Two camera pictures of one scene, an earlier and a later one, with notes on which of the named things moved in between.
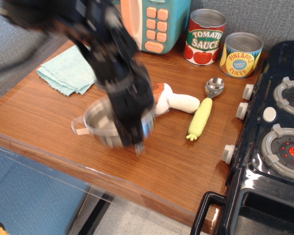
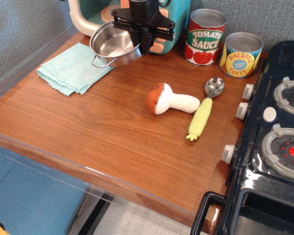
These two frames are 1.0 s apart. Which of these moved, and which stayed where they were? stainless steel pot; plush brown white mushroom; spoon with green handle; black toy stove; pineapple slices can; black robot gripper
Moved: black robot gripper; stainless steel pot
Stayed: pineapple slices can; spoon with green handle; black toy stove; plush brown white mushroom
